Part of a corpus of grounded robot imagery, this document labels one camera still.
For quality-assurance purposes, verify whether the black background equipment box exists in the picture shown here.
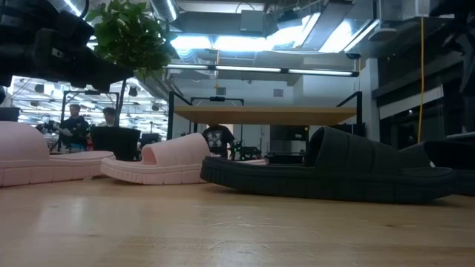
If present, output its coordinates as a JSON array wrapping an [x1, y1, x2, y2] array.
[[269, 125, 309, 165]]

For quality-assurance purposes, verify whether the pink foam slide sandal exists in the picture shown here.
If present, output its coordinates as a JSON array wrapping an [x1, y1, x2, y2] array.
[[0, 120, 116, 188], [100, 132, 268, 185]]

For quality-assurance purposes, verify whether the small dark background monitor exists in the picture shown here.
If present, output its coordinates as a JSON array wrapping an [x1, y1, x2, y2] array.
[[140, 132, 160, 148]]

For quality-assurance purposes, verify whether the green artificial leafy plant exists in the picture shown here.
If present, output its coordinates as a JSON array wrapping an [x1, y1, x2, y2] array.
[[84, 0, 176, 127]]

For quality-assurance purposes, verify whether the long linear ceiling light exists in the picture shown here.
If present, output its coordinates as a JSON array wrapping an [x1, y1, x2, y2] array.
[[165, 63, 360, 78]]

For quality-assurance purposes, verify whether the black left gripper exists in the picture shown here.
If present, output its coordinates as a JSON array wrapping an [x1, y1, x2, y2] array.
[[35, 27, 134, 92]]

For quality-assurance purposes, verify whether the black foam slide sandal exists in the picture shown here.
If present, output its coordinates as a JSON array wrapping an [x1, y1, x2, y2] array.
[[200, 125, 456, 205], [400, 139, 475, 197]]

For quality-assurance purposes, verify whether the person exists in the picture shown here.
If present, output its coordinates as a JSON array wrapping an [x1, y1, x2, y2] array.
[[58, 103, 91, 154], [100, 106, 118, 128], [202, 124, 237, 159]]

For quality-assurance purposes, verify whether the wooden shelf black metal frame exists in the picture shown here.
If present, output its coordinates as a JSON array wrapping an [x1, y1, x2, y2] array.
[[166, 90, 364, 164]]

